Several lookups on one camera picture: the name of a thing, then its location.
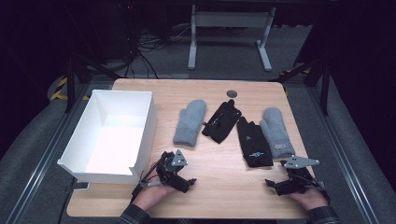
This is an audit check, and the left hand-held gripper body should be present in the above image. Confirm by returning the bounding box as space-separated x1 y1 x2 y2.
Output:
155 149 190 189

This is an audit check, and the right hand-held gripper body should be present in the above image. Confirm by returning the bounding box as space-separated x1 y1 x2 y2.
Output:
279 155 325 197

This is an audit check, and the black glove with white logo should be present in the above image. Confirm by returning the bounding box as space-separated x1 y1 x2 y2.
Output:
236 116 275 169

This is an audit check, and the grey sock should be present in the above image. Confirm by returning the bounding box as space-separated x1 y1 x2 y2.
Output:
172 99 208 147
259 106 296 160

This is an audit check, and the white box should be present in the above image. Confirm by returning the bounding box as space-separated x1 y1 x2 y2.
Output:
56 89 158 186

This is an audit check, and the black glove with strap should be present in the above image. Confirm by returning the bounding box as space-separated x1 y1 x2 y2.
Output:
201 98 243 145

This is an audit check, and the person's right hand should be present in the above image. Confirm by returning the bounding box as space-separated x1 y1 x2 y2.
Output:
286 187 330 212

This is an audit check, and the person's left hand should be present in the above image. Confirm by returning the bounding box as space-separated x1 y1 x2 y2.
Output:
132 161 177 213

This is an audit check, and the black metal stand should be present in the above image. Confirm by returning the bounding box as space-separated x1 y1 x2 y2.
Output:
64 52 123 114
269 55 332 117

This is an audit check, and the yellow and black hazard tape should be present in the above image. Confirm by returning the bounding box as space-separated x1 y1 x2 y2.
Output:
49 77 92 102

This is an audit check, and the tangle of black floor cables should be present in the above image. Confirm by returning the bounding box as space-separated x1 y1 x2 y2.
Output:
118 3 194 79

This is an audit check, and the white metal desk frame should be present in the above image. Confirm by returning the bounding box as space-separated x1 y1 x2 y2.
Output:
187 4 277 73

